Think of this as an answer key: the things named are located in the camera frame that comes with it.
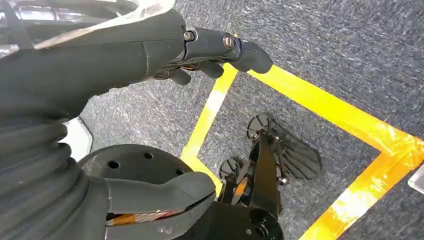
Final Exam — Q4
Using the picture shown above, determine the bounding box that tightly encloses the yellow floor tape strip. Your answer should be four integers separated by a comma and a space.
180, 33, 240, 164
180, 153, 224, 197
298, 142, 424, 240
247, 64, 424, 161

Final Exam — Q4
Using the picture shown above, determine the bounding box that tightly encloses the white body panel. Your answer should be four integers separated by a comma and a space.
58, 117, 94, 163

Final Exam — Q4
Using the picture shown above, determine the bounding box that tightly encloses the robot glossy silver body shell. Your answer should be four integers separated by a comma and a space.
0, 0, 177, 59

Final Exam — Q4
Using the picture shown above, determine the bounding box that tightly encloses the pale floor plate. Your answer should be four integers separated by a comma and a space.
407, 164, 424, 196

